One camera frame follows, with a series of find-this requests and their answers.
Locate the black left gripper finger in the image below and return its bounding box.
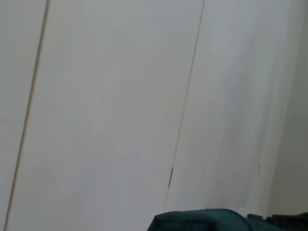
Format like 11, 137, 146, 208
247, 211, 308, 231

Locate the dark teal fabric lunch bag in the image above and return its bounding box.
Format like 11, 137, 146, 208
146, 207, 252, 231

